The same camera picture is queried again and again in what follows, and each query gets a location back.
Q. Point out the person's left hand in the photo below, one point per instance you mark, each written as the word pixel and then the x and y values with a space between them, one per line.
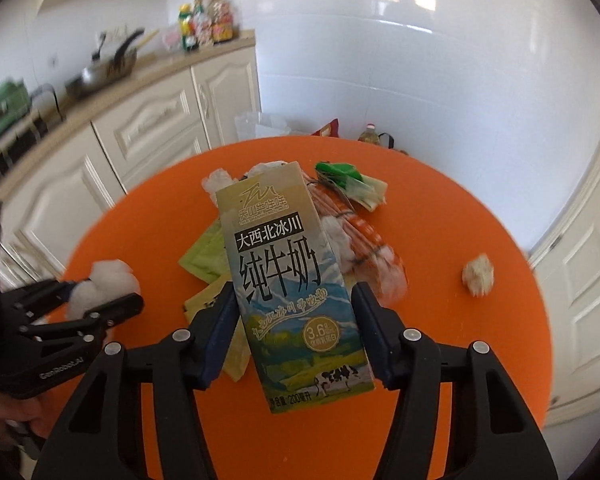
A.
pixel 10 415

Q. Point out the clear plastic bag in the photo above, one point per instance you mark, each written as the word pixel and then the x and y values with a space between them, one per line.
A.
pixel 260 125

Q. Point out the white kitchen base cabinet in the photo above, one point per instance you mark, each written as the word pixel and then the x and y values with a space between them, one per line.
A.
pixel 150 120

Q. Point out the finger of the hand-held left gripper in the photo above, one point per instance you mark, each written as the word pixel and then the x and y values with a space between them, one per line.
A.
pixel 115 307
pixel 35 297

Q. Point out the dark green plastic wrapper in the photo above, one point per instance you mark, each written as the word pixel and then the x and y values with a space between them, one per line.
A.
pixel 337 170

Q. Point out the green capped condiment bottle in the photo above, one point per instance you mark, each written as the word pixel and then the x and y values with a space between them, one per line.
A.
pixel 186 30

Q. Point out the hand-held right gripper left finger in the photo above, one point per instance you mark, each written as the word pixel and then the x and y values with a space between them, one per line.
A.
pixel 215 345

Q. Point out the yellow snack wrapper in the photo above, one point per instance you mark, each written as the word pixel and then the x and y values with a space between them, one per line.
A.
pixel 200 302

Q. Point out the silver wok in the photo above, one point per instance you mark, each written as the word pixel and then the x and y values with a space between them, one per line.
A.
pixel 92 77

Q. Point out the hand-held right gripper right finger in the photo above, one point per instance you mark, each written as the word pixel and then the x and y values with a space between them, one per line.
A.
pixel 380 345

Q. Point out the yellow cooking oil bottle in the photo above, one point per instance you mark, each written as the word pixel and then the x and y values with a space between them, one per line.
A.
pixel 370 135

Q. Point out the red rice bag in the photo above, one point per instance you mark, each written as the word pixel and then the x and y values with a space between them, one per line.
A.
pixel 328 128

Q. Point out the beige crumpled paper ball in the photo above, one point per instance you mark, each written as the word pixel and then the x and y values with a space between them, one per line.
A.
pixel 477 275

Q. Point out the milk carton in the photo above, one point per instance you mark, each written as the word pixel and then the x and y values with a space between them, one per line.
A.
pixel 280 260

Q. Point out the green countertop appliance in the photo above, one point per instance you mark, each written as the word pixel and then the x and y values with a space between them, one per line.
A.
pixel 2 107

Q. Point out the pale green wrapper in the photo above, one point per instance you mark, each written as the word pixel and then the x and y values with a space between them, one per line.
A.
pixel 372 194

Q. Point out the orange striped plastic wrapper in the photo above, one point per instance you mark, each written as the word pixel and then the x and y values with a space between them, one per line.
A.
pixel 367 242

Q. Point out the white tissue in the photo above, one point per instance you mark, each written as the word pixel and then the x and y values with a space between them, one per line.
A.
pixel 266 167
pixel 110 280
pixel 217 184
pixel 337 232

